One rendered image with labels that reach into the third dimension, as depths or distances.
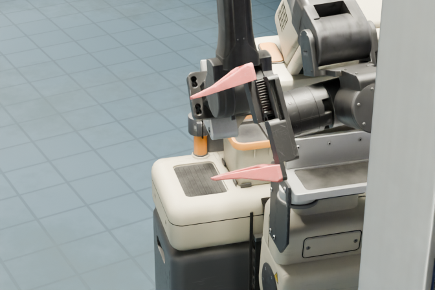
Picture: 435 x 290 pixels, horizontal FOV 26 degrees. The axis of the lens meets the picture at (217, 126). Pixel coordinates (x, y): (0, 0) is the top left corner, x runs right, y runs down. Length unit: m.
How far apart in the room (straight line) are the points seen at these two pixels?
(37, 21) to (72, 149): 1.60
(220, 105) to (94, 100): 2.95
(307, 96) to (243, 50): 0.43
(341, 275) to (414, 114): 1.24
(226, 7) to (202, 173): 0.76
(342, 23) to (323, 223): 0.80
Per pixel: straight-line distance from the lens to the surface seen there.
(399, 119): 0.67
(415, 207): 0.69
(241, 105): 1.54
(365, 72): 1.06
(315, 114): 1.10
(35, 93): 4.58
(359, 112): 1.05
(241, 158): 2.08
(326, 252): 1.90
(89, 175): 3.83
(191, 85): 1.67
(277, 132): 1.08
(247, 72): 1.08
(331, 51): 1.11
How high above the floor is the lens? 1.89
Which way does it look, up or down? 27 degrees down
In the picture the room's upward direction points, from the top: straight up
